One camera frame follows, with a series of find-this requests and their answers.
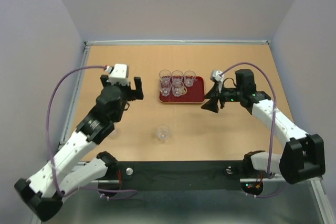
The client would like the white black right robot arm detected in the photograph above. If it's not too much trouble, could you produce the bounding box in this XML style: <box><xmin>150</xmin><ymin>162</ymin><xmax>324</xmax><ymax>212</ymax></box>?
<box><xmin>201</xmin><ymin>69</ymin><xmax>326</xmax><ymax>185</ymax></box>

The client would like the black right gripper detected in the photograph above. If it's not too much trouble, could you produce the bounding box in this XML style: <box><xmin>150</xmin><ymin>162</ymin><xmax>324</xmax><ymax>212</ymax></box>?
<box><xmin>201</xmin><ymin>82</ymin><xmax>244</xmax><ymax>113</ymax></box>

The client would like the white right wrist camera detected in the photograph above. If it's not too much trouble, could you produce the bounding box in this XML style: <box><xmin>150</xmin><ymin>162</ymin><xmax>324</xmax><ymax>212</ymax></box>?
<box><xmin>211</xmin><ymin>70</ymin><xmax>224</xmax><ymax>93</ymax></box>

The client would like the purple cable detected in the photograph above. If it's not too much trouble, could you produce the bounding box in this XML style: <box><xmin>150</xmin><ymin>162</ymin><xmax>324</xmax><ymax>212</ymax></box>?
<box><xmin>220</xmin><ymin>62</ymin><xmax>288</xmax><ymax>199</ymax></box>
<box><xmin>46</xmin><ymin>65</ymin><xmax>139</xmax><ymax>200</ymax></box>

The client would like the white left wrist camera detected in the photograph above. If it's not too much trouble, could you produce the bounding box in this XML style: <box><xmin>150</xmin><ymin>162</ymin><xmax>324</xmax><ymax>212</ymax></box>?
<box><xmin>104</xmin><ymin>63</ymin><xmax>130</xmax><ymax>86</ymax></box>

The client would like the black base cloth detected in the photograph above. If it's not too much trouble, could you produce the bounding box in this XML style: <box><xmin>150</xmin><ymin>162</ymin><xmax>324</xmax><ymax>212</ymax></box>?
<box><xmin>96</xmin><ymin>161</ymin><xmax>261</xmax><ymax>191</ymax></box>

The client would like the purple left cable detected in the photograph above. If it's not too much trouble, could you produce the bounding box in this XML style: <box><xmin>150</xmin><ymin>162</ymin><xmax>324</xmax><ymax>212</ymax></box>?
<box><xmin>46</xmin><ymin>65</ymin><xmax>139</xmax><ymax>200</ymax></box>

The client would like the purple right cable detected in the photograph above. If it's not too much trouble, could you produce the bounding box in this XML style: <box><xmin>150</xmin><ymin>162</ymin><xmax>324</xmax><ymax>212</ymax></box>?
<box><xmin>220</xmin><ymin>62</ymin><xmax>288</xmax><ymax>199</ymax></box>

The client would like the clear faceted glass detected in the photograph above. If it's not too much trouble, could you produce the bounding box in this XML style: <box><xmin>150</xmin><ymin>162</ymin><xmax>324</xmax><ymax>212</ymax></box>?
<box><xmin>171</xmin><ymin>70</ymin><xmax>184</xmax><ymax>82</ymax></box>
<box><xmin>155</xmin><ymin>124</ymin><xmax>171</xmax><ymax>143</ymax></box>
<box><xmin>159</xmin><ymin>80</ymin><xmax>171</xmax><ymax>97</ymax></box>
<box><xmin>171</xmin><ymin>80</ymin><xmax>186</xmax><ymax>97</ymax></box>
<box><xmin>183</xmin><ymin>70</ymin><xmax>196</xmax><ymax>87</ymax></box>
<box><xmin>109</xmin><ymin>128</ymin><xmax>119</xmax><ymax>139</ymax></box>
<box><xmin>159</xmin><ymin>69</ymin><xmax>171</xmax><ymax>84</ymax></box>

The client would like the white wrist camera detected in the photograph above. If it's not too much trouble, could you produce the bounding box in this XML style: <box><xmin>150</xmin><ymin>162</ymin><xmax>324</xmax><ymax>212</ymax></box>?
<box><xmin>211</xmin><ymin>70</ymin><xmax>224</xmax><ymax>93</ymax></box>
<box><xmin>104</xmin><ymin>63</ymin><xmax>130</xmax><ymax>86</ymax></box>

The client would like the metal front plate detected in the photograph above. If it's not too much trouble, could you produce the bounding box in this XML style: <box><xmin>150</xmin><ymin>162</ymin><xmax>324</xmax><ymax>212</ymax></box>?
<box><xmin>49</xmin><ymin>182</ymin><xmax>323</xmax><ymax>223</ymax></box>

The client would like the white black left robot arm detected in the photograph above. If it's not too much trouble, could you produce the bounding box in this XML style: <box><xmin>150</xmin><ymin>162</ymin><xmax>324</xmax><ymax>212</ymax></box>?
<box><xmin>14</xmin><ymin>75</ymin><xmax>144</xmax><ymax>221</ymax></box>

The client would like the aluminium table frame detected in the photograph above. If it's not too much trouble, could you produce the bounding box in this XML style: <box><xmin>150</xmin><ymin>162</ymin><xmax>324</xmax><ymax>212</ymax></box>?
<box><xmin>30</xmin><ymin>39</ymin><xmax>336</xmax><ymax>224</ymax></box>

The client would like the white round knob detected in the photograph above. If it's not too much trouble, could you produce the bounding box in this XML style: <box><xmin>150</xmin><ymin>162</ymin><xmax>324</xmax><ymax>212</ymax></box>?
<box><xmin>125</xmin><ymin>167</ymin><xmax>133</xmax><ymax>176</ymax></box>

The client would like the red lacquer tray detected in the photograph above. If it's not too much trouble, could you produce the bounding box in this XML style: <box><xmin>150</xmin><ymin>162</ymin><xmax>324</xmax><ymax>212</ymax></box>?
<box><xmin>159</xmin><ymin>76</ymin><xmax>205</xmax><ymax>104</ymax></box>

